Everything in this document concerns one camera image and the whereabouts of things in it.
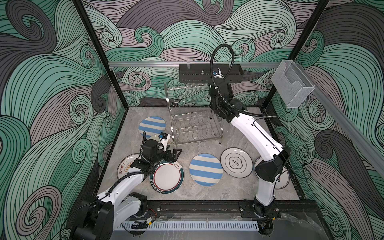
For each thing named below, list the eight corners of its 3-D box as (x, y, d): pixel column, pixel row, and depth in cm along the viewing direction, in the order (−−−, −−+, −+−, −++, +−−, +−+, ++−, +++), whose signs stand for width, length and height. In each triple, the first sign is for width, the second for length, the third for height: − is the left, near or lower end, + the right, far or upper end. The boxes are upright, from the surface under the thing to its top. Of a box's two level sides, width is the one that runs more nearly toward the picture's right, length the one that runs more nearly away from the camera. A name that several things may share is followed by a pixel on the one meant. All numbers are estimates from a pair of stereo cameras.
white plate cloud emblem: (222, 178, 86) (223, 176, 84) (218, 149, 98) (219, 147, 96) (255, 178, 86) (257, 176, 84) (247, 149, 98) (248, 147, 96)
